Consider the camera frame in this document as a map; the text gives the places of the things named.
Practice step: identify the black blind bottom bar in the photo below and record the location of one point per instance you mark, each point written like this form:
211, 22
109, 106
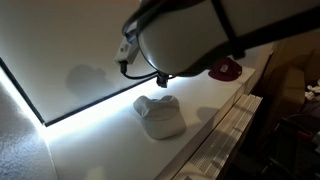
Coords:
100, 98

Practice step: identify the light grey baseball cap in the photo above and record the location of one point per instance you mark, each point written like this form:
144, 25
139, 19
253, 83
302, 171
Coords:
161, 116

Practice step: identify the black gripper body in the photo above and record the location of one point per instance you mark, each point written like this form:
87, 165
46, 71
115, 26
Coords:
162, 80

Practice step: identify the white ribbed radiator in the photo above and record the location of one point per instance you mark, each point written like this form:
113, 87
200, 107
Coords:
223, 140

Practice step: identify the maroon baseball cap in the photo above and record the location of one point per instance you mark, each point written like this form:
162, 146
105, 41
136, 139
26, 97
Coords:
225, 70

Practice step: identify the white crumpled cloth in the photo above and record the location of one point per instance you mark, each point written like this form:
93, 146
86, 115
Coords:
312, 90

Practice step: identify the white roller blind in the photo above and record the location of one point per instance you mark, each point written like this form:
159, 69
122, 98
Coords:
66, 50

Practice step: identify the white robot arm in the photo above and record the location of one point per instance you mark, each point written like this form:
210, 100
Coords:
186, 36

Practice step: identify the black chair with red part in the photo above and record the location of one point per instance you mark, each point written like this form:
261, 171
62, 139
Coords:
296, 146

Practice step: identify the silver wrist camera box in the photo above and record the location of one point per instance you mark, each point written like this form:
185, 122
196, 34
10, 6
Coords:
126, 50

